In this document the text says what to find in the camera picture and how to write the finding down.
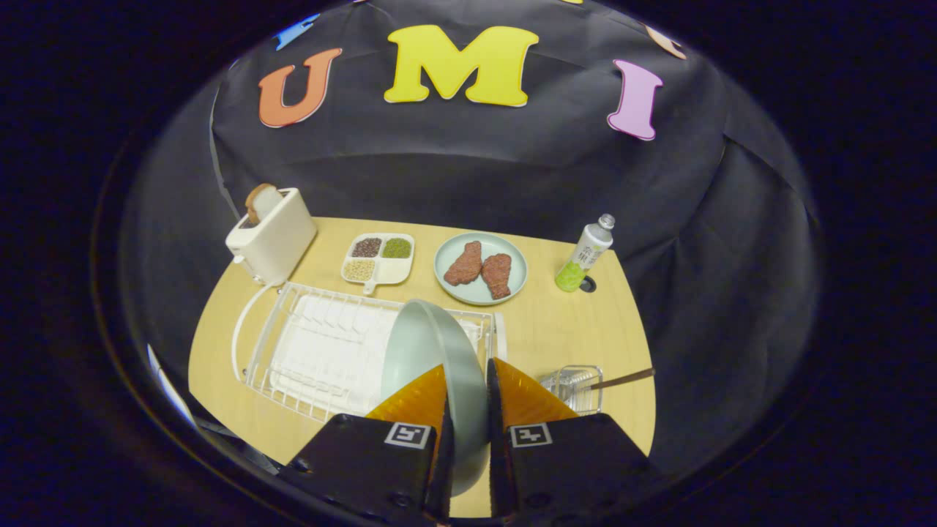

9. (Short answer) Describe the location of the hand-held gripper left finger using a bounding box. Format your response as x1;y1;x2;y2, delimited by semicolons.
280;364;455;525

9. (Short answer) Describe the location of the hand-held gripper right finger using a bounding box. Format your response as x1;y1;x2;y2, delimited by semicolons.
486;357;660;524

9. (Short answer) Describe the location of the clear wire basket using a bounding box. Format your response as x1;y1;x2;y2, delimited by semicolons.
540;365;605;416

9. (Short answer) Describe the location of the wooden handled spoon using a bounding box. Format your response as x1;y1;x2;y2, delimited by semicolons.
586;367;657;391

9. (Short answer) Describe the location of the pale green plate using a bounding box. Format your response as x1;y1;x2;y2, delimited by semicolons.
379;299;491;498

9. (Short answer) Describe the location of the white wire dish rack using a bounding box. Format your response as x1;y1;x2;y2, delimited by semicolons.
232;282;507;424

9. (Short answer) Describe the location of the pale green dish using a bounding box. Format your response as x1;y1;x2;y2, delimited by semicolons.
433;232;529;306

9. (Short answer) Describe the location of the white drip tray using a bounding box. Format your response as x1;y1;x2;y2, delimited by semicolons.
269;294;484;416

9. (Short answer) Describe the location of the white divided bean tray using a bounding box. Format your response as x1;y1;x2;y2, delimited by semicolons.
341;233;416;296

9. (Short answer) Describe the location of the red meat piece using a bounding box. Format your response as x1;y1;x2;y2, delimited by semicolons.
444;241;484;287
481;253;512;300

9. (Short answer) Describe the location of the green drink bottle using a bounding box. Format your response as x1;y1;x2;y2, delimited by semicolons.
555;214;616;293

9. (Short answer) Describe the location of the white toaster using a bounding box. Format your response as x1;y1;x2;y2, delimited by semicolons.
225;187;318;286

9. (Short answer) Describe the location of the brown bread slice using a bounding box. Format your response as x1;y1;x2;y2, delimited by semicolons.
244;184;283;225

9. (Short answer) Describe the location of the black backdrop cloth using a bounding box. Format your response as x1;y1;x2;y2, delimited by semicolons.
117;0;821;476

